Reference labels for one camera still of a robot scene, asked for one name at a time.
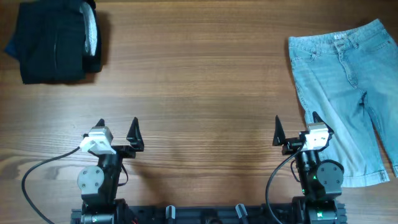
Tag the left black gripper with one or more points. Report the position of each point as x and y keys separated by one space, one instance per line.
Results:
x=134 y=138

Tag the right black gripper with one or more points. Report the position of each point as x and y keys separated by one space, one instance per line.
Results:
x=291 y=145

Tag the light blue denim shorts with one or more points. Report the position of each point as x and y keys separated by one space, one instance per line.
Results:
x=349 y=79

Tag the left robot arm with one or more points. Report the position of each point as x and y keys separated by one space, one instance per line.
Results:
x=99 y=183

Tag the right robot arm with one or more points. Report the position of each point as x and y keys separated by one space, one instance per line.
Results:
x=320 y=180

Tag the black fabric storage bag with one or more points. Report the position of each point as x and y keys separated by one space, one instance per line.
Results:
x=56 y=41

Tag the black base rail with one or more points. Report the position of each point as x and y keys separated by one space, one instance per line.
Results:
x=228 y=215

